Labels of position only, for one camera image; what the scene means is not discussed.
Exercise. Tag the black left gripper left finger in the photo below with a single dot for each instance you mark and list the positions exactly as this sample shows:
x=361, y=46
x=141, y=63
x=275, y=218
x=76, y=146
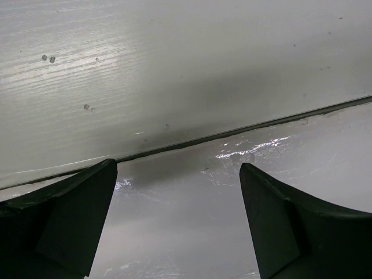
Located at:
x=54, y=232

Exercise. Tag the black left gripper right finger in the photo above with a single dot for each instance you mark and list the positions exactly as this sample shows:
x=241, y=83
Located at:
x=296, y=235

